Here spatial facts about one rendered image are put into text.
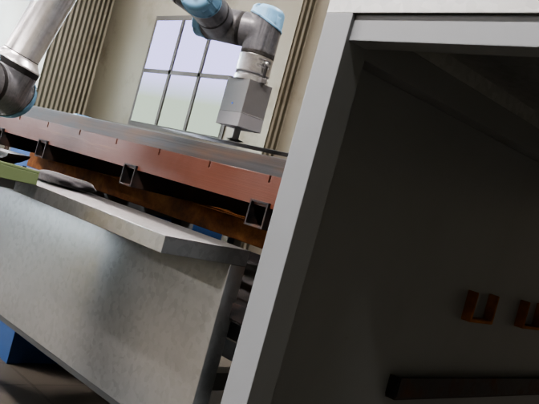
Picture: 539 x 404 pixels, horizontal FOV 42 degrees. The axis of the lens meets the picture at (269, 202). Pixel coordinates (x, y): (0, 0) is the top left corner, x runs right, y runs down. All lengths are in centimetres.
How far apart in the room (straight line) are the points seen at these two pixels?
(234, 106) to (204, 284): 41
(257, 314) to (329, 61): 30
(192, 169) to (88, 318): 42
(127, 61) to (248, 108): 592
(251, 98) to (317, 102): 70
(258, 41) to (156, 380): 73
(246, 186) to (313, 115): 56
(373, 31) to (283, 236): 25
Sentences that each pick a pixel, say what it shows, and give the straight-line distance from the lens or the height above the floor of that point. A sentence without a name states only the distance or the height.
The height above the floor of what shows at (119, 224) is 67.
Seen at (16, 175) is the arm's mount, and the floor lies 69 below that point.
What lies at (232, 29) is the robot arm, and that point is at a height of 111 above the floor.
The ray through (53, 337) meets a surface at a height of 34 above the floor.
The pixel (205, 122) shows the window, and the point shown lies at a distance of 600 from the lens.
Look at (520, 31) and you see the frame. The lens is 70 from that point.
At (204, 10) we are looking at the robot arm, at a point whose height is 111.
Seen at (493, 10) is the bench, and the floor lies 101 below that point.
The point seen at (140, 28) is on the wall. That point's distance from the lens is 736.
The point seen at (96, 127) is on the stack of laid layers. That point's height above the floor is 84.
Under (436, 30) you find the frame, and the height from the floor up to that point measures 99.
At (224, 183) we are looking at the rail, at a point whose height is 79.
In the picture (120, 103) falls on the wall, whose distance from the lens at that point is 726.
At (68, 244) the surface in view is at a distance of 174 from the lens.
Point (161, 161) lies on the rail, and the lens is 157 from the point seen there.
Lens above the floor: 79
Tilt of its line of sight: level
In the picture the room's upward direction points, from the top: 15 degrees clockwise
